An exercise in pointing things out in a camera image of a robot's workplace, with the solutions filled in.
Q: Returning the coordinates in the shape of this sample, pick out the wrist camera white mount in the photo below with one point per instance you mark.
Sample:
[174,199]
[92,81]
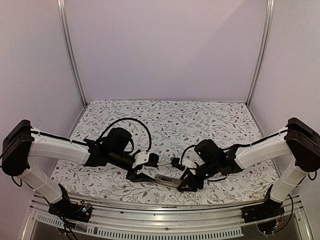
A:
[145,158]
[182,164]

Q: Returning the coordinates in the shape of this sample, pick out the floral patterned table mat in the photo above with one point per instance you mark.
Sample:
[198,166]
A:
[168,129]

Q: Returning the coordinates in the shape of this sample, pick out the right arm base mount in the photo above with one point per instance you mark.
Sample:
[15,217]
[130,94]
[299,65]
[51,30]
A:
[267,209]

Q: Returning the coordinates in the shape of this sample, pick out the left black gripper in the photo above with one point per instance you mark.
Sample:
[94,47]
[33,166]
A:
[141,177]

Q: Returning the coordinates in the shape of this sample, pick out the front aluminium rail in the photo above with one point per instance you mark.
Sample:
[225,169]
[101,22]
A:
[120,220]

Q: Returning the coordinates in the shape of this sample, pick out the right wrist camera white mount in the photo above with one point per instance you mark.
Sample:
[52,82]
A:
[182,164]

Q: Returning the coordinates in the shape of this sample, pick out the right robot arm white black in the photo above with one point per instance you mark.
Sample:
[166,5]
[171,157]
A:
[296,139]

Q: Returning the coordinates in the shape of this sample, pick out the right aluminium frame post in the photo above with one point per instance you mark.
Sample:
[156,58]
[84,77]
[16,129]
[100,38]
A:
[270,5]

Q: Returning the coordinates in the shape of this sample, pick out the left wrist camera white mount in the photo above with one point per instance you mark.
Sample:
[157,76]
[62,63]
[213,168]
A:
[145,158]

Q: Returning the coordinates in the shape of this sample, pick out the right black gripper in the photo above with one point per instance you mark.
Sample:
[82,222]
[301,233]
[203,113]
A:
[191,181]

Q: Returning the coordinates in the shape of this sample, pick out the left aluminium frame post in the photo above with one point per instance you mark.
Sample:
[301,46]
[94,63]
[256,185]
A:
[61,7]

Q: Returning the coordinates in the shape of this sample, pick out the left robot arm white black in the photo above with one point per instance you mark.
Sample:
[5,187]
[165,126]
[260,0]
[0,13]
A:
[25,141]

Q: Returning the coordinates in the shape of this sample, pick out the aluminium frame post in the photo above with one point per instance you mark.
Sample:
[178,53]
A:
[61,7]
[270,5]

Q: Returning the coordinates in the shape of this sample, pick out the white remote control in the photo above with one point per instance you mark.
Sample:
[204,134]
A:
[167,181]

